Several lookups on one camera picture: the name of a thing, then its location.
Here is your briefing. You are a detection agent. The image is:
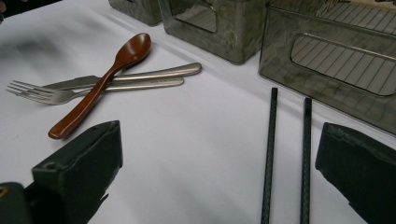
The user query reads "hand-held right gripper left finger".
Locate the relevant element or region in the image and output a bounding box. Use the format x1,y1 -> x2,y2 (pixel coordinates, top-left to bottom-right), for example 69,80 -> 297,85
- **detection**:
31,119 -> 124,224

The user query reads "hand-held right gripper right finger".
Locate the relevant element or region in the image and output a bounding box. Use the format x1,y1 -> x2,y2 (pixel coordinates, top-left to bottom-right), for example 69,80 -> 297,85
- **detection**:
315,121 -> 396,224

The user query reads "black chopstick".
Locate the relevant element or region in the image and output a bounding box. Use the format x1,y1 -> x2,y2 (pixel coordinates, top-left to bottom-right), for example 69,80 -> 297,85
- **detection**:
261,87 -> 279,224
299,97 -> 313,224

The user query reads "brown wooden spoon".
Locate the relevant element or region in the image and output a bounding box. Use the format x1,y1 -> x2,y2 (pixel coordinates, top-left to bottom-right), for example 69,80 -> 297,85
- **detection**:
48,33 -> 152,140

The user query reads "steel fork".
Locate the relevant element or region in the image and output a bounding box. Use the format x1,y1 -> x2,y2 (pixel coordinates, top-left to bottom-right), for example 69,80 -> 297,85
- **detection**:
5,77 -> 185,106

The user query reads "smoky transparent plastic bin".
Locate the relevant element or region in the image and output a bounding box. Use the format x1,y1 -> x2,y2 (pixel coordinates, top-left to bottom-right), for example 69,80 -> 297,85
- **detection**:
107,0 -> 163,27
158,0 -> 271,65
259,0 -> 396,135

